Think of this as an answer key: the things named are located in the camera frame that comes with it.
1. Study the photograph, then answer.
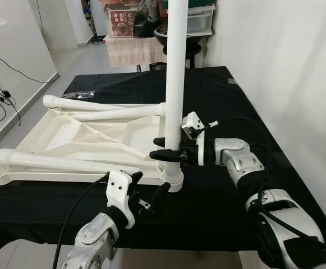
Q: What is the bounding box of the black wall cable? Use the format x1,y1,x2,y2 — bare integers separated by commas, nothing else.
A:
0,46,59,85

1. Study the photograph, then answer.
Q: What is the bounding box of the black wok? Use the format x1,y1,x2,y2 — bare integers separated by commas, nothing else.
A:
154,24,200,47

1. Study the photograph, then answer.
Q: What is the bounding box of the black round stool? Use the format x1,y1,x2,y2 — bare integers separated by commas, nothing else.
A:
163,42,201,69

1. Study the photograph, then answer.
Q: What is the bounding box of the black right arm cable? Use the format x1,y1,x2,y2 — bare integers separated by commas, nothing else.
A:
205,116,326,258

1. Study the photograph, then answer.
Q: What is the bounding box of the clear plastic storage box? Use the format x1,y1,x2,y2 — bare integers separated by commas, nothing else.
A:
185,4,215,35

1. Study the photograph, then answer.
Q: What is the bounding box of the glossy black bag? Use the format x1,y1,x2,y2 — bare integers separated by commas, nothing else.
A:
134,0,163,39

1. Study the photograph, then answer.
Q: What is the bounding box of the white plastic table top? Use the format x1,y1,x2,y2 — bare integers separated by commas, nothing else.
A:
0,106,185,193

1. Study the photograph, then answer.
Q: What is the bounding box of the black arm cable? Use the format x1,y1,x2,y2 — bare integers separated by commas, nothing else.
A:
52,175,110,269
205,116,326,258

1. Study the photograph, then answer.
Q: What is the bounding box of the clear plastic bag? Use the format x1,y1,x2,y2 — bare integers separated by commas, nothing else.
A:
76,90,104,100

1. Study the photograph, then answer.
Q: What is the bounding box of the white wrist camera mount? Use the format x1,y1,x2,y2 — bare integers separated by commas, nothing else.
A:
181,111,218,166
105,170,144,229

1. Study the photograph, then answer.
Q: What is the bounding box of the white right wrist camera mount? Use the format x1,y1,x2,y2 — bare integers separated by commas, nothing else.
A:
181,111,218,166

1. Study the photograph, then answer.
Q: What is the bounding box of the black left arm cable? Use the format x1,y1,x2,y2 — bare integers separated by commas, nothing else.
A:
52,175,110,269

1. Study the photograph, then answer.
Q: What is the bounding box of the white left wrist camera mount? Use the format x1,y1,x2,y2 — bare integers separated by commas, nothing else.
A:
105,170,144,229

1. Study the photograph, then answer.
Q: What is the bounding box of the black tablecloth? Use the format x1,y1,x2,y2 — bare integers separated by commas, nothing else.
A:
0,66,326,261

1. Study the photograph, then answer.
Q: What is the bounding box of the red printed storage box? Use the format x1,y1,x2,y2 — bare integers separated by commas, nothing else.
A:
107,6,138,39

